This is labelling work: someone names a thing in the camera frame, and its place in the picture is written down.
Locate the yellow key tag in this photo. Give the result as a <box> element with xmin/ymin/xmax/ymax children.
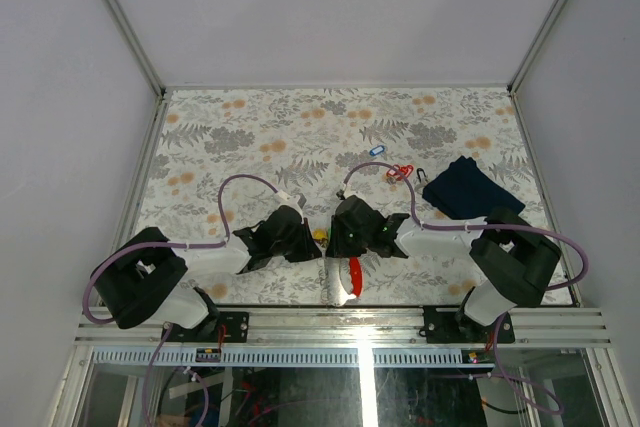
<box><xmin>312</xmin><ymin>229</ymin><xmax>328</xmax><ymax>241</ymax></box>

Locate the metal key holder red handle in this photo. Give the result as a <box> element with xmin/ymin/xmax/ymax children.
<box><xmin>323</xmin><ymin>256</ymin><xmax>359</xmax><ymax>308</ymax></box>

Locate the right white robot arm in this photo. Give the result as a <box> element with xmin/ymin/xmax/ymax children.
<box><xmin>325</xmin><ymin>195</ymin><xmax>561</xmax><ymax>342</ymax></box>

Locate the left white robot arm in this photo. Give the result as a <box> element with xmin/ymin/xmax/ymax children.
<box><xmin>83</xmin><ymin>205</ymin><xmax>322</xmax><ymax>342</ymax></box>

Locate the red key tags bunch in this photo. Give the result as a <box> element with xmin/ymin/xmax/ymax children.
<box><xmin>385</xmin><ymin>164</ymin><xmax>414</xmax><ymax>183</ymax></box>

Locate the blue key tag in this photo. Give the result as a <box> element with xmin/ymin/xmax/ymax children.
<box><xmin>369</xmin><ymin>145</ymin><xmax>386</xmax><ymax>157</ymax></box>

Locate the dark blue cloth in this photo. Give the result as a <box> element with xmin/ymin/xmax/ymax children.
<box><xmin>421</xmin><ymin>156</ymin><xmax>525</xmax><ymax>220</ymax></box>

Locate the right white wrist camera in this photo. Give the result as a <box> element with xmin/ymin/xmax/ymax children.
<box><xmin>335</xmin><ymin>189</ymin><xmax>349</xmax><ymax>201</ymax></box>

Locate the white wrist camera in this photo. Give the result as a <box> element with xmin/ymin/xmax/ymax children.
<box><xmin>335</xmin><ymin>189</ymin><xmax>349</xmax><ymax>201</ymax></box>
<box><xmin>275</xmin><ymin>190</ymin><xmax>307</xmax><ymax>211</ymax></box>

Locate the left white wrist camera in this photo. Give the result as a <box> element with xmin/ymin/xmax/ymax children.
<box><xmin>275</xmin><ymin>190</ymin><xmax>307</xmax><ymax>211</ymax></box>

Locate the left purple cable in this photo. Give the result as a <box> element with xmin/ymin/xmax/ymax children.
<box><xmin>82</xmin><ymin>174</ymin><xmax>281</xmax><ymax>326</ymax></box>

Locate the purple cable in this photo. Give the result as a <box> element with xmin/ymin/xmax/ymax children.
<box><xmin>82</xmin><ymin>174</ymin><xmax>281</xmax><ymax>326</ymax></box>
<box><xmin>343</xmin><ymin>161</ymin><xmax>590</xmax><ymax>416</ymax></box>

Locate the aluminium front rail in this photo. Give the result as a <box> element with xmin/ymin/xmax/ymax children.
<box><xmin>74</xmin><ymin>304</ymin><xmax>611</xmax><ymax>348</ymax></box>

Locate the grey slotted cable duct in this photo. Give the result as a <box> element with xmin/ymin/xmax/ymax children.
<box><xmin>93</xmin><ymin>346</ymin><xmax>493</xmax><ymax>369</ymax></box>

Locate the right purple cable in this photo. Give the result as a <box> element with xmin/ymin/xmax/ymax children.
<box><xmin>343</xmin><ymin>161</ymin><xmax>590</xmax><ymax>416</ymax></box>

